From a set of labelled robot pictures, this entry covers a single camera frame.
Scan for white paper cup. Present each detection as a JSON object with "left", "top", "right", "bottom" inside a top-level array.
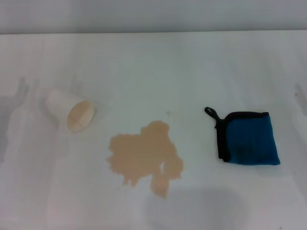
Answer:
[{"left": 45, "top": 88, "right": 97, "bottom": 135}]

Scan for blue rag with black trim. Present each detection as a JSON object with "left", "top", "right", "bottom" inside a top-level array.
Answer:
[{"left": 204, "top": 106, "right": 281, "bottom": 166}]

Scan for brown liquid stain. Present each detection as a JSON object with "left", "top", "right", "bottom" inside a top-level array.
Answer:
[{"left": 106, "top": 120, "right": 185, "bottom": 199}]

